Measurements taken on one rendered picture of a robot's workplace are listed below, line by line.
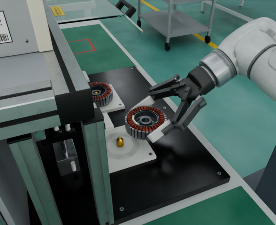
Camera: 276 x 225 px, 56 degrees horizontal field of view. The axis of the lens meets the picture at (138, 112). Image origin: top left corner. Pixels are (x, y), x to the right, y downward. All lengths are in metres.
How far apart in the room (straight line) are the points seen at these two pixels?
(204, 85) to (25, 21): 0.44
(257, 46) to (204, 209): 0.40
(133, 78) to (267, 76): 0.54
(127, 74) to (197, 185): 0.57
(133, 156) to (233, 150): 1.29
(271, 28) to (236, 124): 1.46
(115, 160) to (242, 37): 0.44
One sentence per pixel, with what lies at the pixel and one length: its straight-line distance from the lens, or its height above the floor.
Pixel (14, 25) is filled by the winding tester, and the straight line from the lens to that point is 0.43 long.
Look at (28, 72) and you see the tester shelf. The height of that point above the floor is 1.11.
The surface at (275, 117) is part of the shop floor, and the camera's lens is 2.34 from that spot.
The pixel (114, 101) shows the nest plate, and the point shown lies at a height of 0.78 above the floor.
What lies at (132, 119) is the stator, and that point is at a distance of 0.69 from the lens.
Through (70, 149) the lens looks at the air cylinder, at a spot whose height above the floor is 0.82.
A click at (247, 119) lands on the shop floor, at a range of 2.22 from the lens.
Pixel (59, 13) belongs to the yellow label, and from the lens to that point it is 0.81.
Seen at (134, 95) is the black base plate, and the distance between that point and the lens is 0.93.
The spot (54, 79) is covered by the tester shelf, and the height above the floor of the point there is 1.12.
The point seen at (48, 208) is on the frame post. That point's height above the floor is 0.89.
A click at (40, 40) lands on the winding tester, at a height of 1.13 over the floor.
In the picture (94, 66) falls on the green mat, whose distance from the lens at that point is 1.19.
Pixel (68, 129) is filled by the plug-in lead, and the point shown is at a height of 0.91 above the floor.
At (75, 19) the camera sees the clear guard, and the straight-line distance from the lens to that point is 0.75.
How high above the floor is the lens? 1.29
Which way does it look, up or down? 38 degrees down
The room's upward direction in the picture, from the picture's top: straight up
